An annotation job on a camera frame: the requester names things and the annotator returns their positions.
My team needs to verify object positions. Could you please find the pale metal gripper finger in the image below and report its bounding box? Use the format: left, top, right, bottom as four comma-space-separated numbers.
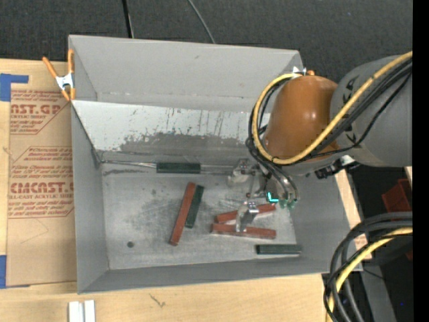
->
243, 202, 260, 231
235, 201, 251, 233

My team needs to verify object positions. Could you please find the red-brown flat block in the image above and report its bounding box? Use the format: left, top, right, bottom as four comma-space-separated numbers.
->
214, 203, 277, 225
210, 223, 278, 241
168, 181, 197, 247

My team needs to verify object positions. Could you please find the dark green flat block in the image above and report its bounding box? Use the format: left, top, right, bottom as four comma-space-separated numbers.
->
156, 162, 202, 174
255, 244, 302, 256
184, 184, 205, 229

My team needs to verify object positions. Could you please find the grey metal bin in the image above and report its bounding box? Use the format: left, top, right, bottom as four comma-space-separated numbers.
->
68, 34, 357, 295

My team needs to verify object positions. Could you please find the brown cardboard board, red print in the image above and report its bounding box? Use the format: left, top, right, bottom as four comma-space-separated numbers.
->
0, 58, 78, 288

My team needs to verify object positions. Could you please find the black cylinder on white bracket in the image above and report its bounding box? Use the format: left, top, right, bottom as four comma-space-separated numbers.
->
314, 155, 356, 180

